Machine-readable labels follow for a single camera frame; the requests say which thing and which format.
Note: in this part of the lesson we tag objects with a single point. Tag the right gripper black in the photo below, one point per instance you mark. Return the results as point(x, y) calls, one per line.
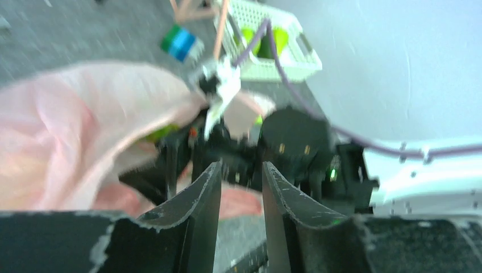
point(187, 224)

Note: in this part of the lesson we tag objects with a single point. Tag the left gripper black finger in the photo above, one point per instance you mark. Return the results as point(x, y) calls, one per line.
point(290, 214)

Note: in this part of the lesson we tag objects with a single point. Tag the green fake fruit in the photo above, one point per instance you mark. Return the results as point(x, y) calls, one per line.
point(159, 134)

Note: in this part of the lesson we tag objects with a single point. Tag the pink plastic bag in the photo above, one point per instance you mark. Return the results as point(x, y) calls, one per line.
point(67, 134)

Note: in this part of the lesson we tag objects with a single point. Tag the dark green fake avocado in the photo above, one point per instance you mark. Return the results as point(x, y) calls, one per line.
point(265, 51)

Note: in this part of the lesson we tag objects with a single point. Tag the green fake pear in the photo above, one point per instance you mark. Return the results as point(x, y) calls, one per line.
point(281, 38)

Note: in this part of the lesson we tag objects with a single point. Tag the green fake apple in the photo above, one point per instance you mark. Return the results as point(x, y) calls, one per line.
point(248, 34)

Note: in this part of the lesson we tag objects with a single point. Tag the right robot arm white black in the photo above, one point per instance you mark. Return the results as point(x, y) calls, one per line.
point(391, 182)

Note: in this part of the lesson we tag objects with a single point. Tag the green blue grey brick stack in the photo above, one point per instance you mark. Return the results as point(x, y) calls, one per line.
point(181, 44)

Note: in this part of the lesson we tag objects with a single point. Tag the white plastic basket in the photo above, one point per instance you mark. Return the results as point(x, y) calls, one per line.
point(298, 60)

